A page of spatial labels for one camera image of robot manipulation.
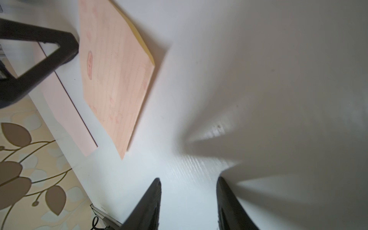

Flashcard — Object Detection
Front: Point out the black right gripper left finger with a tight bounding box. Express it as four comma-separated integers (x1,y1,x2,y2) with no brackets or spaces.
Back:
119,178,162,230

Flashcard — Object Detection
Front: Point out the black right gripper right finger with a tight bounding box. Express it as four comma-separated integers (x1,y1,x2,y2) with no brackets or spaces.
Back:
216,176,259,230

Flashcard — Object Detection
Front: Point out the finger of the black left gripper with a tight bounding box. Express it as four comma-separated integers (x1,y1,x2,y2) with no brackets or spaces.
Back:
1,19,79,108

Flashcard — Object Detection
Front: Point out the yellow letter paper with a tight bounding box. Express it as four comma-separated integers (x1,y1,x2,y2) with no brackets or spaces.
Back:
79,1,155,158

